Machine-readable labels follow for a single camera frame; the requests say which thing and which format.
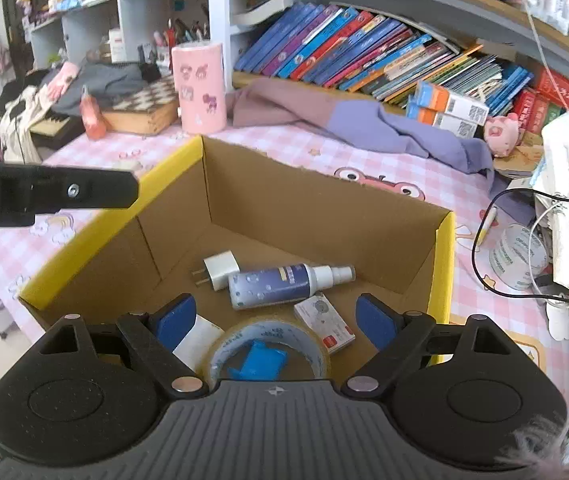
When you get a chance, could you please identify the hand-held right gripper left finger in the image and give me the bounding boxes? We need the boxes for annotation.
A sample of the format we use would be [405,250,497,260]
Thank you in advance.
[39,294,209,395]

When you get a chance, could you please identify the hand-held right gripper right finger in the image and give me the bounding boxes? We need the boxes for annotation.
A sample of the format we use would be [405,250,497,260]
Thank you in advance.
[341,294,517,395]

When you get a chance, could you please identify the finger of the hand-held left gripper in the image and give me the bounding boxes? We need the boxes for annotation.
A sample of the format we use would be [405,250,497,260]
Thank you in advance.
[34,166,140,216]

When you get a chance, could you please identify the large white charger plug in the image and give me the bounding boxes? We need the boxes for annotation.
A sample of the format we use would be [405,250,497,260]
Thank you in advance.
[173,314,226,372]

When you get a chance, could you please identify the small white red carton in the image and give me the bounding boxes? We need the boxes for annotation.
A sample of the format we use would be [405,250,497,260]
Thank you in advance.
[294,294,356,353]

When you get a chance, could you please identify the small white charger plug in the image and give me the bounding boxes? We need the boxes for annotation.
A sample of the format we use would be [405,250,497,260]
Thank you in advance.
[192,251,241,292]

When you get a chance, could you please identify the blue plastic packet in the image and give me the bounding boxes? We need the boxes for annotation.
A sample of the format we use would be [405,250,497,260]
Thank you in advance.
[227,340,287,381]

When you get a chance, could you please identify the yellow tape roll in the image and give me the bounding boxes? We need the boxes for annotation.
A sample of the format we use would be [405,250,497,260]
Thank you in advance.
[202,316,332,391]

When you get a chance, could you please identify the dark blue spray bottle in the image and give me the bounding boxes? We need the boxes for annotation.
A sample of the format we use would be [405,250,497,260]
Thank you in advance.
[228,262,356,311]

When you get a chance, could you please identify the yellow cardboard box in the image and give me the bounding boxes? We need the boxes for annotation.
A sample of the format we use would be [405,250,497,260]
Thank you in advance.
[18,135,457,391]

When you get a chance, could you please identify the pink checked desktop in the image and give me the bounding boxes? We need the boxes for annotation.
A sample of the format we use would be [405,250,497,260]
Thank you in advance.
[0,120,569,411]

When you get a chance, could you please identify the orange pink bottle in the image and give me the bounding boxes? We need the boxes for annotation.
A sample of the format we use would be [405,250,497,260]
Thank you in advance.
[80,85,108,141]

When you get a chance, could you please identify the black piano keyboard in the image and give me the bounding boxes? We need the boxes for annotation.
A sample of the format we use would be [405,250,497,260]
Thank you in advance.
[29,112,85,151]

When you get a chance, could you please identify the white printed garment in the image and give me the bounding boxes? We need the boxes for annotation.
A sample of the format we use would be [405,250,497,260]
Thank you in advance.
[0,85,65,163]

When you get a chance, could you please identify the wooden chessboard box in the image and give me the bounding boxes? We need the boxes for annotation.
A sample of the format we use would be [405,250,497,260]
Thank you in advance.
[102,76,180,136]

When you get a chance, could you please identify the grey cloth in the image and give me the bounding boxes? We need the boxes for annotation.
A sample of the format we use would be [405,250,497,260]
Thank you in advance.
[54,62,160,118]

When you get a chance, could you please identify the pink knitted glove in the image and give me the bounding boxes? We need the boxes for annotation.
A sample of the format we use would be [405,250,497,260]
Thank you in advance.
[47,64,81,101]

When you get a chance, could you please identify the yellow marker pen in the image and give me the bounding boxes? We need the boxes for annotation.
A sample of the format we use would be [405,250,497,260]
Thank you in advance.
[474,207,497,246]

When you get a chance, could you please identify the pink cylinder container with stickers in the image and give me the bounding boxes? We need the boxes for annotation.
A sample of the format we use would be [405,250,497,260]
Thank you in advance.
[171,41,227,134]

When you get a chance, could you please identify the purple cloth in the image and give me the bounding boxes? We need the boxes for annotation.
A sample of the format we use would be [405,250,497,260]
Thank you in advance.
[227,78,535,221]

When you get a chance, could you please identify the orange white carton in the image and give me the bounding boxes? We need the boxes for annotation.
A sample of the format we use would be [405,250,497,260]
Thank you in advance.
[407,102,480,138]
[415,81,490,123]

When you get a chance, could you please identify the pink pig plush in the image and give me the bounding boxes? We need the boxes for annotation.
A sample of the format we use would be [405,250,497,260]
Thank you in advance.
[484,114,522,157]

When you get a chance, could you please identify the row of colourful books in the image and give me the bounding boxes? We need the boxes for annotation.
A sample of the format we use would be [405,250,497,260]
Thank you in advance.
[234,2,535,116]

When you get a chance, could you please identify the row of red books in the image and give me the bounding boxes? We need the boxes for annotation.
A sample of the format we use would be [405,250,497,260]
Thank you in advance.
[509,67,569,131]

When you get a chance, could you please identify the black cable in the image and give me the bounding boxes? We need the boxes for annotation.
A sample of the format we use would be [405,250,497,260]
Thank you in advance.
[471,187,569,306]

